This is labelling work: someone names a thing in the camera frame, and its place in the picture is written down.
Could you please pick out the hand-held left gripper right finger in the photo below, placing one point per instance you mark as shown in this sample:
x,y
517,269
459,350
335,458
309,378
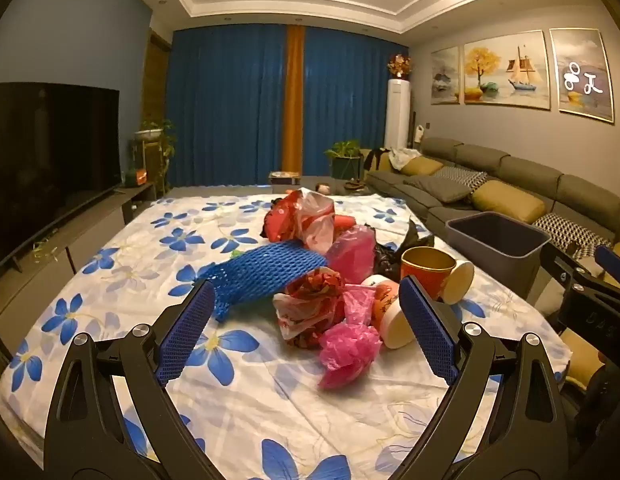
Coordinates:
x,y
430,330

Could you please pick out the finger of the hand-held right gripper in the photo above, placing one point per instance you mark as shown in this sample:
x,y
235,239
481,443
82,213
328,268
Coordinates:
x,y
557,262
612,260

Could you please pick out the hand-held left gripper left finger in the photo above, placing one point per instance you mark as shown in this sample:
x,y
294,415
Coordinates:
x,y
187,332

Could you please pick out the orange printed paper cup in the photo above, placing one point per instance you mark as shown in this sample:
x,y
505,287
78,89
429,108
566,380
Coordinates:
x,y
390,315

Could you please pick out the grey plastic bin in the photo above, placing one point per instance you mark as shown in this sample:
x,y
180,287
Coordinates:
x,y
490,255

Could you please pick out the black plastic bag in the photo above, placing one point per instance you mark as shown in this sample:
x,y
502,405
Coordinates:
x,y
390,255

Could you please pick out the pink plastic bag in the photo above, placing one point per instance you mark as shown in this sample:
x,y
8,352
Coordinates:
x,y
347,355
352,255

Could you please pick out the blue foam net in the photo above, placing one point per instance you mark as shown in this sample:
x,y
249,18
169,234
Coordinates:
x,y
270,265

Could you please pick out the red white printed plastic bag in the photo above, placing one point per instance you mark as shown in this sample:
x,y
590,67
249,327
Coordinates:
x,y
310,305

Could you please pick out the translucent white plastic bag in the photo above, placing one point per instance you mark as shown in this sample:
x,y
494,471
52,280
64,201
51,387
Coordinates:
x,y
315,220

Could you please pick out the black white patterned cushion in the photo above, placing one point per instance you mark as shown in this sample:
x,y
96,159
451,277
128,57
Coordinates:
x,y
572,230
465,176

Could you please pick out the large mustard cushion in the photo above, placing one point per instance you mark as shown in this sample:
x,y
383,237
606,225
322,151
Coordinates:
x,y
510,201

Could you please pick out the grey sofa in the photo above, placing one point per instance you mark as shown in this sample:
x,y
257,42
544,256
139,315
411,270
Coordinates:
x,y
535,175

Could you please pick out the blue floral bed sheet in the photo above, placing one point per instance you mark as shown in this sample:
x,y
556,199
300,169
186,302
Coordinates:
x,y
270,410

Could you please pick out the flat grey cushion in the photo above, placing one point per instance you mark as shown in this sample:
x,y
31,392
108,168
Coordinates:
x,y
440,189

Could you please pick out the grey television cabinet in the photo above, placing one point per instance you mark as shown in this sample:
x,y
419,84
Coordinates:
x,y
90,230

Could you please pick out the orange glowing device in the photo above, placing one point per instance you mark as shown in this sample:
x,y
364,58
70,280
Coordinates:
x,y
138,176

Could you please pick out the small mustard cushion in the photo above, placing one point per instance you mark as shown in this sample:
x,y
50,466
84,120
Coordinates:
x,y
422,165

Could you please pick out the white cloth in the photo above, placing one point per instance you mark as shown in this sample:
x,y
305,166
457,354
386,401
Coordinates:
x,y
402,157

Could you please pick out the small figurine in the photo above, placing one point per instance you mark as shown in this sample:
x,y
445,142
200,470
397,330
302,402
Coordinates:
x,y
323,189

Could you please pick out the black cloth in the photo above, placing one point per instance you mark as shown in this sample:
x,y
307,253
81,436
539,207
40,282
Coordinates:
x,y
375,159

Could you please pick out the printed flat box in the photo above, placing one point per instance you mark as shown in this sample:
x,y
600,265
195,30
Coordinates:
x,y
284,177

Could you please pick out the purple framed painting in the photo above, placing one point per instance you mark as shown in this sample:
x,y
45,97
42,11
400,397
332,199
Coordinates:
x,y
585,75

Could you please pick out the white plastic jug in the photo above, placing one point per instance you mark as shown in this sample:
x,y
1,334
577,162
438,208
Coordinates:
x,y
418,134

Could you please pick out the potted plant in dark pot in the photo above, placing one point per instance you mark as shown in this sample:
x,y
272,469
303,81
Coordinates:
x,y
346,157

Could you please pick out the dark coffee table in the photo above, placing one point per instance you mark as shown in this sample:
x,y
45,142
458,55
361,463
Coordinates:
x,y
310,180

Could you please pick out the wide sailboat painting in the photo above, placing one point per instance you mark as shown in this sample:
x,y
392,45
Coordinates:
x,y
505,70

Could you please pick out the trailing plant on stand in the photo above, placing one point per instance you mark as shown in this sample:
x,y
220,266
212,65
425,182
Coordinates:
x,y
155,135

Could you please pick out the black television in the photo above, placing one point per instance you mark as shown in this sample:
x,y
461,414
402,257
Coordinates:
x,y
50,170

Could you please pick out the white standing air conditioner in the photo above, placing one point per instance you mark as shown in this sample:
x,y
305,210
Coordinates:
x,y
396,115

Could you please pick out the small landscape painting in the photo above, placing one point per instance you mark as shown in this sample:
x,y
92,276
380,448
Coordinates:
x,y
445,76

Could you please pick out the brown wooden panel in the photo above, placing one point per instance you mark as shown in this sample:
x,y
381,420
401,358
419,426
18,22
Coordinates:
x,y
156,110

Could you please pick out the blue curtain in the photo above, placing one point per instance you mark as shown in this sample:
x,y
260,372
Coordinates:
x,y
225,110
350,100

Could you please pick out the artificial flower bouquet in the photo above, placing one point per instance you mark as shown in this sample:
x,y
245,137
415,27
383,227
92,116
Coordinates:
x,y
399,66

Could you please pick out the orange curtain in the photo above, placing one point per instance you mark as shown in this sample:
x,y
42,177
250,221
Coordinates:
x,y
293,100

